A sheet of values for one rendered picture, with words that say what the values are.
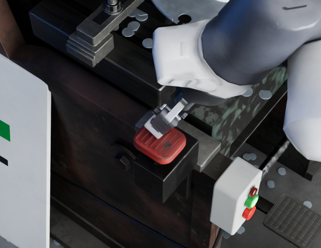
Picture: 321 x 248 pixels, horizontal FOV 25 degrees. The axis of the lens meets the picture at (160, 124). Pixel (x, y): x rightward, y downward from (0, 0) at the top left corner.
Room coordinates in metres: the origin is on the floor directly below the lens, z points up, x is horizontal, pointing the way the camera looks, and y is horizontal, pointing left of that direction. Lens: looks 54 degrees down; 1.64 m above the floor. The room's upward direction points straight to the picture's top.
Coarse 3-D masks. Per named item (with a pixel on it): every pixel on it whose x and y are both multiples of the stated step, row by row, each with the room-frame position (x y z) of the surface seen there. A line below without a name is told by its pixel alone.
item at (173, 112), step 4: (180, 100) 0.54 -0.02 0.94; (184, 100) 0.53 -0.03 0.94; (176, 104) 0.53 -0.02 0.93; (180, 104) 0.53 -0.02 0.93; (184, 104) 0.53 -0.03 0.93; (168, 108) 0.54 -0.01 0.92; (172, 108) 0.54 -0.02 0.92; (176, 108) 0.53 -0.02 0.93; (180, 108) 0.53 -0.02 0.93; (168, 112) 0.54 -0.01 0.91; (172, 112) 0.53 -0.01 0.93; (176, 112) 0.53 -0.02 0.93; (168, 116) 0.52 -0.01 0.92; (172, 116) 0.52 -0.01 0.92; (176, 116) 0.53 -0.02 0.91; (164, 120) 0.52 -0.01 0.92; (168, 120) 0.52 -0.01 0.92
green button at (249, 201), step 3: (255, 195) 0.60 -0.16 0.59; (249, 198) 0.59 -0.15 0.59; (252, 198) 0.59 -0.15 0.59; (255, 198) 0.59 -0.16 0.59; (246, 201) 0.59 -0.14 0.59; (249, 201) 0.59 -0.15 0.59; (252, 201) 0.59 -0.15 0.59; (246, 204) 0.59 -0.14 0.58; (249, 204) 0.59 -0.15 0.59; (249, 207) 0.58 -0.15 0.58
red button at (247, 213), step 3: (246, 207) 0.60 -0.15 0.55; (255, 207) 0.60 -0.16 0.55; (246, 210) 0.59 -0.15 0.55; (249, 210) 0.59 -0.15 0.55; (252, 210) 0.59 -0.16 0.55; (255, 210) 0.60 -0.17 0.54; (243, 213) 0.59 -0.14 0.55; (246, 213) 0.59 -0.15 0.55; (249, 213) 0.59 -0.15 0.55; (252, 213) 0.59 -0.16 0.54; (243, 216) 0.59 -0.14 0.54; (246, 216) 0.59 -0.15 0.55; (249, 216) 0.59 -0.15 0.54; (246, 219) 0.58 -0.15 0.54
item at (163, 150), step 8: (144, 128) 0.62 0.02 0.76; (136, 136) 0.60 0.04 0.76; (144, 136) 0.60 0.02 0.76; (152, 136) 0.60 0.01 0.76; (168, 136) 0.60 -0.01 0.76; (176, 136) 0.60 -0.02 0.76; (184, 136) 0.61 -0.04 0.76; (136, 144) 0.59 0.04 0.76; (144, 144) 0.59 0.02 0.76; (152, 144) 0.59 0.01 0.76; (160, 144) 0.59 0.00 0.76; (168, 144) 0.59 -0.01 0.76; (176, 144) 0.59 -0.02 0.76; (184, 144) 0.59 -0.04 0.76; (144, 152) 0.58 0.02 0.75; (152, 152) 0.58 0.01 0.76; (160, 152) 0.58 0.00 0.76; (168, 152) 0.58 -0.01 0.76; (176, 152) 0.58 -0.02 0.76; (160, 160) 0.56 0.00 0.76; (168, 160) 0.57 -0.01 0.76
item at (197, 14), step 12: (156, 0) 0.87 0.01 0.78; (168, 0) 0.87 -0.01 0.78; (180, 0) 0.87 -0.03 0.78; (192, 0) 0.87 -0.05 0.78; (204, 0) 0.87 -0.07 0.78; (216, 0) 0.87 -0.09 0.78; (228, 0) 0.86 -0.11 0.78; (168, 12) 0.84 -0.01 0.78; (180, 12) 0.84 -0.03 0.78; (192, 12) 0.84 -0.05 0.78; (204, 12) 0.84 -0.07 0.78; (216, 12) 0.84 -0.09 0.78
